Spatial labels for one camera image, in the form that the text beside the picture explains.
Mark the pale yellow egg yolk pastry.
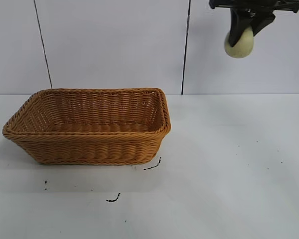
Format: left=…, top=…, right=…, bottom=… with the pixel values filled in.
left=223, top=26, right=254, bottom=58

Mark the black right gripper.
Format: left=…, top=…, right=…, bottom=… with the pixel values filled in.
left=208, top=0, right=299, bottom=47

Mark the brown woven wicker basket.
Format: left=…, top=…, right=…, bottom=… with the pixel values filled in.
left=2, top=87, right=172, bottom=166

